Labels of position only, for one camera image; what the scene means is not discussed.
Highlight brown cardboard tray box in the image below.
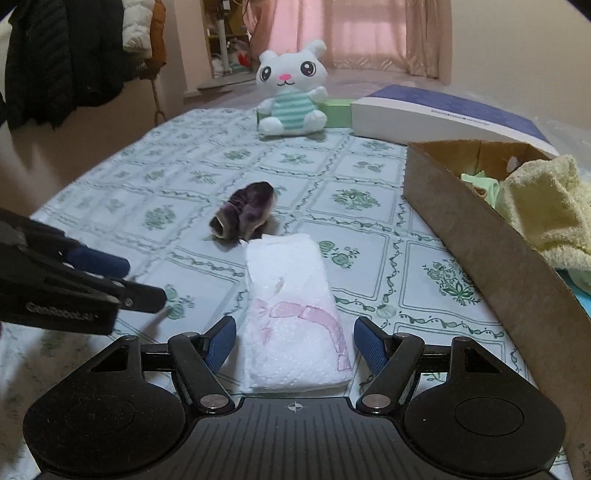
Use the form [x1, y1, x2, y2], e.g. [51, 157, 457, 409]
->
[404, 140, 591, 479]

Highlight white pink tissue pack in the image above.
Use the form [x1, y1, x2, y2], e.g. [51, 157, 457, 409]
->
[238, 234, 353, 393]

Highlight black jacket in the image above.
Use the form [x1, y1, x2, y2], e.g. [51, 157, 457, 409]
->
[1, 0, 127, 129]

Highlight green microfiber cloth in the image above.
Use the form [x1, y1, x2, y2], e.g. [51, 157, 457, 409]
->
[460, 171, 502, 208]

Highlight clothes rack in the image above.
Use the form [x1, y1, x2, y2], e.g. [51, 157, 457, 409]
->
[149, 78, 167, 127]

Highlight white puffer jacket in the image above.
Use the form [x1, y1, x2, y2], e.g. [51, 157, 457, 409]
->
[121, 0, 155, 59]

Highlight white bunny plush toy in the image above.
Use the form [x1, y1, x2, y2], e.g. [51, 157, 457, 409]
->
[256, 40, 328, 137]

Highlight standing fan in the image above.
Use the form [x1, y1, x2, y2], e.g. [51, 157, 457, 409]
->
[197, 0, 254, 95]

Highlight pink curtain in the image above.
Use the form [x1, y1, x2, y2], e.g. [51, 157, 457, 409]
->
[242, 0, 451, 79]

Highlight purple white flat box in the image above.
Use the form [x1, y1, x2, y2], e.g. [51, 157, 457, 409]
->
[351, 85, 558, 157]

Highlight orange jacket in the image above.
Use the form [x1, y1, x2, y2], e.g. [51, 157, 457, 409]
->
[140, 0, 166, 80]

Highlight blue surgical mask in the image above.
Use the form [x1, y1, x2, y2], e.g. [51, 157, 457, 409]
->
[557, 270, 591, 316]

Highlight yellow terry towel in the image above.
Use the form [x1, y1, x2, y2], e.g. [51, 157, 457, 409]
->
[496, 155, 590, 271]

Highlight green floral tablecloth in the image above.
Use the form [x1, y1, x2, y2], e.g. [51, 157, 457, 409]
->
[1, 109, 535, 479]

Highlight wooden bookshelf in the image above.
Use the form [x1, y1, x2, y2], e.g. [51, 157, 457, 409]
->
[201, 0, 252, 79]

